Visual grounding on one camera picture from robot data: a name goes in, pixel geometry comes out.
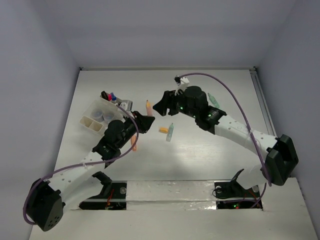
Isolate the white perforated organizer box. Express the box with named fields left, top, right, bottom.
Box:
left=79, top=96, right=124, bottom=136

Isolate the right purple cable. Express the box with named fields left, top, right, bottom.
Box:
left=178, top=72, right=272, bottom=210

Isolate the light green highlighter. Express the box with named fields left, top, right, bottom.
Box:
left=166, top=123, right=174, bottom=142

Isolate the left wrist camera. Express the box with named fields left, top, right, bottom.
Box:
left=118, top=100, right=133, bottom=112

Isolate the orange highlighter pen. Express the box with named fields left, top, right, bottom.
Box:
left=130, top=134, right=138, bottom=152

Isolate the pink black highlighter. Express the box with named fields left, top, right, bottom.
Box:
left=100, top=91, right=112, bottom=101

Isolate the paperclip jar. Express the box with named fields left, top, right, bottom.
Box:
left=103, top=111, right=115, bottom=124
left=90, top=108, right=104, bottom=123

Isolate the yellow highlighter cap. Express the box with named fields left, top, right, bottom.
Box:
left=159, top=127, right=169, bottom=134

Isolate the dark green marker pen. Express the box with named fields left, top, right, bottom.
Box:
left=207, top=92, right=220, bottom=109

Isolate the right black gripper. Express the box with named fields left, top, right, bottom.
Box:
left=152, top=88, right=198, bottom=119

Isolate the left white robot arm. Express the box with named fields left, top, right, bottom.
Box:
left=23, top=111, right=155, bottom=232

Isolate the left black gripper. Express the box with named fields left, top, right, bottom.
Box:
left=116, top=111, right=154, bottom=149

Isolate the clear blue spray bottle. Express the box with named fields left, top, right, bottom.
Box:
left=110, top=92, right=117, bottom=102

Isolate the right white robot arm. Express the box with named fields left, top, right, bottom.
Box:
left=153, top=86, right=299, bottom=196

